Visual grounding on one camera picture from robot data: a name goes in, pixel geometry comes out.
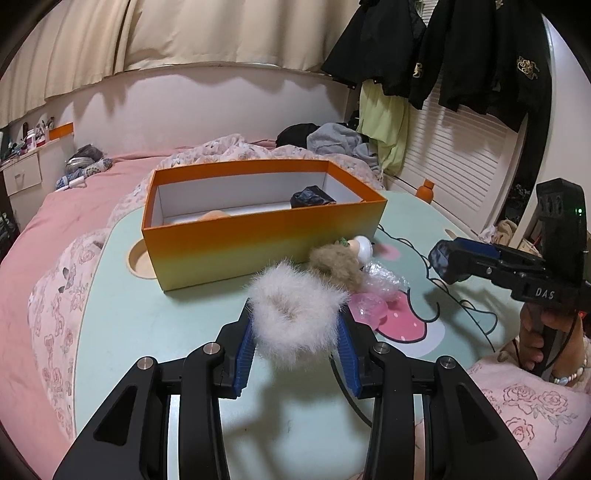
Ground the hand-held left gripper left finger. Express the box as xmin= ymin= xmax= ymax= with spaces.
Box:
xmin=53 ymin=298 xmax=256 ymax=480

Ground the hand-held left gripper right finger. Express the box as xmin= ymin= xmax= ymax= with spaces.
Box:
xmin=335 ymin=314 xmax=539 ymax=480

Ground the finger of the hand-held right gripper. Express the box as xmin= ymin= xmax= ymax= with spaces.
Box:
xmin=428 ymin=240 xmax=499 ymax=283
xmin=455 ymin=239 xmax=504 ymax=260

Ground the white fur scrunchie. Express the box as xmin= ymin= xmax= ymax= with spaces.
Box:
xmin=247 ymin=258 xmax=354 ymax=370

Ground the orange cardboard box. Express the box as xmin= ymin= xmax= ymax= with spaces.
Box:
xmin=141 ymin=158 xmax=387 ymax=292

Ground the dark glossy packet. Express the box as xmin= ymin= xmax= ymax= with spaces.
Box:
xmin=290 ymin=185 xmax=338 ymax=209

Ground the person's right hand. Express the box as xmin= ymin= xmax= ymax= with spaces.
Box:
xmin=513 ymin=304 xmax=548 ymax=372

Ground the pink clear jelly toy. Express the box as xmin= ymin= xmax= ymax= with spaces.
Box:
xmin=346 ymin=293 xmax=389 ymax=328

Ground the clear crinkled plastic wrap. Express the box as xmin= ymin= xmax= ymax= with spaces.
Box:
xmin=362 ymin=259 xmax=411 ymax=301

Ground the small white figure toy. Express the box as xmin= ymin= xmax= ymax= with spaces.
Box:
xmin=339 ymin=234 xmax=376 ymax=260

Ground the white slatted door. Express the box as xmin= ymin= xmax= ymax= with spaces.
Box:
xmin=383 ymin=78 xmax=536 ymax=232

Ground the brown fur scrunchie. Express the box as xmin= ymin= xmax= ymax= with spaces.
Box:
xmin=307 ymin=244 xmax=368 ymax=291

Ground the yellow-green hanging garment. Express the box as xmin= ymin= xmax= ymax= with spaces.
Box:
xmin=358 ymin=78 xmax=411 ymax=176

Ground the grey hoodie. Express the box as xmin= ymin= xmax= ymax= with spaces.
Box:
xmin=305 ymin=122 xmax=382 ymax=169

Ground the pink floral blanket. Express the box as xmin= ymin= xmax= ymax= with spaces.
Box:
xmin=28 ymin=134 xmax=591 ymax=480

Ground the black hanging jacket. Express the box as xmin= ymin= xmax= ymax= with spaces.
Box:
xmin=321 ymin=0 xmax=428 ymax=97
xmin=409 ymin=0 xmax=554 ymax=188

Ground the black cloth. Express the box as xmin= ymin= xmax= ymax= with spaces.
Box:
xmin=276 ymin=123 xmax=320 ymax=147

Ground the grey knit bundle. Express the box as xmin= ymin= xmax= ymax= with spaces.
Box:
xmin=55 ymin=144 xmax=114 ymax=191

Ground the white nightstand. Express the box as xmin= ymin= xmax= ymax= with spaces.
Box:
xmin=0 ymin=152 xmax=44 ymax=197

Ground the cream curtain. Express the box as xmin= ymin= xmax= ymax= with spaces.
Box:
xmin=0 ymin=0 xmax=365 ymax=134

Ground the white bead bracelet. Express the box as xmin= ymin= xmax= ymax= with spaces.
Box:
xmin=549 ymin=353 xmax=589 ymax=386

